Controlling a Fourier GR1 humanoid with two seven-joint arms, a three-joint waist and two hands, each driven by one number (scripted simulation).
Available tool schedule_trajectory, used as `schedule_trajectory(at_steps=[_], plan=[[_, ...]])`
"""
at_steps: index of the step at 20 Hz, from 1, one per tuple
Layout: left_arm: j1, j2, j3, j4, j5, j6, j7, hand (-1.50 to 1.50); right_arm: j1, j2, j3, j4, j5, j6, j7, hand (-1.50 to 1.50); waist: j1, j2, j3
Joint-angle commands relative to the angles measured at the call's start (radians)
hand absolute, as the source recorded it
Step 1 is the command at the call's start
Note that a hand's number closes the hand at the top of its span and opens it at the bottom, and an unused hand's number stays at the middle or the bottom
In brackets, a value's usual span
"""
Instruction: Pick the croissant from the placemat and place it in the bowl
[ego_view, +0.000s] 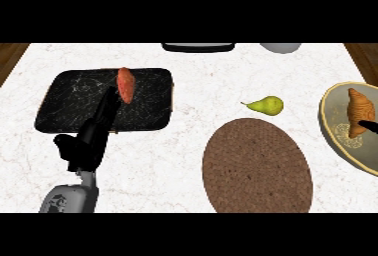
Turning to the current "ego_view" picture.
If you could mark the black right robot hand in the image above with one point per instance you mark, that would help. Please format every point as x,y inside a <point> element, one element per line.
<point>369,126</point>

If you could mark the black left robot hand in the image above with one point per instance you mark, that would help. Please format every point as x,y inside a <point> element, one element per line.
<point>90,136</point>

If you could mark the brown croissant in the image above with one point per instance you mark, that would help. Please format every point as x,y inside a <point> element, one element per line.
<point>359,111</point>

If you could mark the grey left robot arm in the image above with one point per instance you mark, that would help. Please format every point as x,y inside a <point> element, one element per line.
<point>71,196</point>

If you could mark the grey bowl with yellow rim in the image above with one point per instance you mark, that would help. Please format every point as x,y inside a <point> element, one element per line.
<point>339,133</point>

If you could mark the brown oval placemat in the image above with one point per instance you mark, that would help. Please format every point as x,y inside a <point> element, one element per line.
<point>257,166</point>

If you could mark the black cutting board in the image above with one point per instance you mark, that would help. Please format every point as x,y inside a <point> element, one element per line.
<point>105,100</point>

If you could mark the orange sweet potato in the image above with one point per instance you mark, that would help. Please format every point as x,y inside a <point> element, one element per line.
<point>125,85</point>

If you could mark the green pear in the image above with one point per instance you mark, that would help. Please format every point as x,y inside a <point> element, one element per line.
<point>267,105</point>

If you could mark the grey round object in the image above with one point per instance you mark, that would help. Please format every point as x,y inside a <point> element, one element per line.
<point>280,47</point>

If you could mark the black appliance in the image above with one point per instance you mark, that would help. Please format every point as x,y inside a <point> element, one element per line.
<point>198,47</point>

